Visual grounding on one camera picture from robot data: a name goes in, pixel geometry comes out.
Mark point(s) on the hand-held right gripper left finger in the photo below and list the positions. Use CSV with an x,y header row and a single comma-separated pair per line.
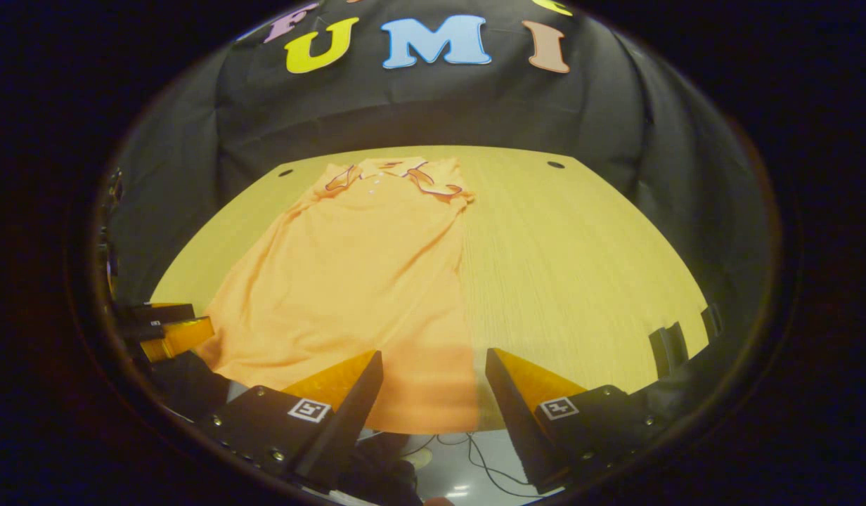
x,y
349,422

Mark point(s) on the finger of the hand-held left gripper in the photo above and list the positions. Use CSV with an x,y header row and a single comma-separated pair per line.
x,y
159,313
180,337

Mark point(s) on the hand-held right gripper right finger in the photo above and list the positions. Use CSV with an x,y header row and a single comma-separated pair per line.
x,y
517,429

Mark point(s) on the orange T-shirt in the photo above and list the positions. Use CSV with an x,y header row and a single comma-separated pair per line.
x,y
349,281

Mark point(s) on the black backdrop cloth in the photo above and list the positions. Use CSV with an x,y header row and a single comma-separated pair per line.
x,y
433,105

